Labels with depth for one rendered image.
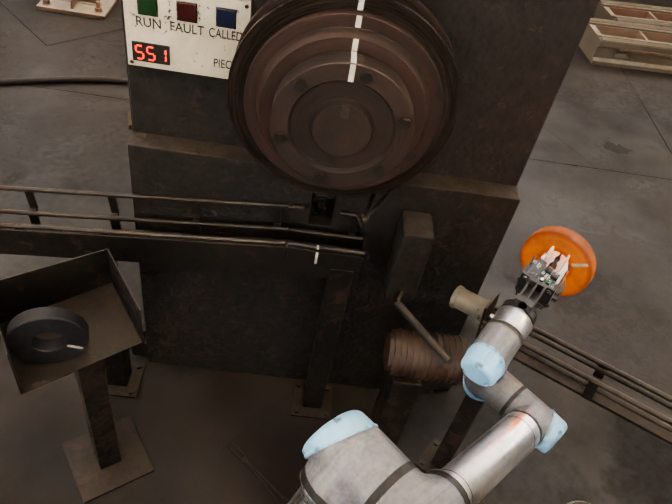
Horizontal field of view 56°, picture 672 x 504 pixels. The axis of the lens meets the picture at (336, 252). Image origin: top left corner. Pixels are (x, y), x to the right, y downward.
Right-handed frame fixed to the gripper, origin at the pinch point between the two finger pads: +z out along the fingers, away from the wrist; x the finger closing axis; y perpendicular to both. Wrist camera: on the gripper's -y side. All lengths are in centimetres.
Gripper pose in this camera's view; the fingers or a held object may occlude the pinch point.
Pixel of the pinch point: (560, 255)
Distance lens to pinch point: 142.8
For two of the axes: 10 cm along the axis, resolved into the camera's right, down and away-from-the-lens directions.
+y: 0.0, -5.5, -8.3
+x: -7.9, -5.1, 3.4
